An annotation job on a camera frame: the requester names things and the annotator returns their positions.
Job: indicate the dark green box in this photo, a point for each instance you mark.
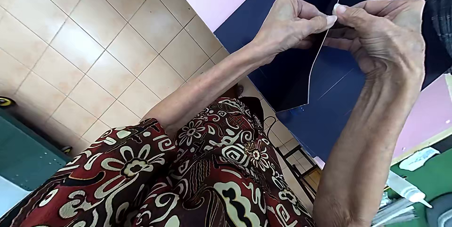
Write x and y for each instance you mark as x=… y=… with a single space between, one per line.
x=28 y=149

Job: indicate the person's left index finger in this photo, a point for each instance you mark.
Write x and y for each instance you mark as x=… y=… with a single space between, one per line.
x=309 y=10

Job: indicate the person's left hand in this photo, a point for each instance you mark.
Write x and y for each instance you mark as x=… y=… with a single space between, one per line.
x=279 y=31

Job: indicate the grey round object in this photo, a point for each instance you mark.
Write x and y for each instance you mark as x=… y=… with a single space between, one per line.
x=441 y=211

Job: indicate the person's right thumb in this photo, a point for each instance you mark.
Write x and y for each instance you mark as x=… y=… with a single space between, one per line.
x=358 y=17

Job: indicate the yellow and black round object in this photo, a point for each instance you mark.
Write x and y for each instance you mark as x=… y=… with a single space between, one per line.
x=5 y=102

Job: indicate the green cutting mat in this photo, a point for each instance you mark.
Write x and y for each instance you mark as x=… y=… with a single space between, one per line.
x=432 y=177

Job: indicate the blue sheet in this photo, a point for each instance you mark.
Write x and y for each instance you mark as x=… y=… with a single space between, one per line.
x=335 y=114

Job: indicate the white glue bottle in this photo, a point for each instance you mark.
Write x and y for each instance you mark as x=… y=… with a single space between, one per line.
x=404 y=187

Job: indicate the person's right fingers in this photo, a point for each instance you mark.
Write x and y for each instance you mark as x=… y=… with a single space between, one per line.
x=340 y=43

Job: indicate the pile of silvery strips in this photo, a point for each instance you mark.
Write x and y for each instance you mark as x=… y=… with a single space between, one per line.
x=395 y=216

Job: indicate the crumpled white paper piece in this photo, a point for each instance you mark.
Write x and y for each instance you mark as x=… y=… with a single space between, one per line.
x=418 y=159

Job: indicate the white panel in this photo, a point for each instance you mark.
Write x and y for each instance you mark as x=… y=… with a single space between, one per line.
x=10 y=193

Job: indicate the black woven material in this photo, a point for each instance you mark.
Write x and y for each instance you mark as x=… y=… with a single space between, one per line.
x=438 y=4

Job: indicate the person's body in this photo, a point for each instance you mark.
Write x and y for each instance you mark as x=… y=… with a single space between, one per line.
x=176 y=184

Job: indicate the person's left forearm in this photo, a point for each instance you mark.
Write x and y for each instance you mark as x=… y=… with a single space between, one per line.
x=212 y=82

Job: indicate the person's right forearm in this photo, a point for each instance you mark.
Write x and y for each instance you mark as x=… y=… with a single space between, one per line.
x=367 y=142

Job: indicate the dark navy sheet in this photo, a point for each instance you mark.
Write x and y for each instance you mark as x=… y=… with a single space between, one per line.
x=289 y=82

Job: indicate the person's left thumb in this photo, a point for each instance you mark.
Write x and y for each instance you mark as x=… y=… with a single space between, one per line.
x=315 y=25

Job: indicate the black metal frame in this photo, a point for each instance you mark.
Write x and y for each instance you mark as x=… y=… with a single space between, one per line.
x=300 y=175

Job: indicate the person's left fingers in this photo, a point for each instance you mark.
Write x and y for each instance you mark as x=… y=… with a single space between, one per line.
x=306 y=44

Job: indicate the person's right hand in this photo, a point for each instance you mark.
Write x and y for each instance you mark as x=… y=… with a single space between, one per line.
x=399 y=39

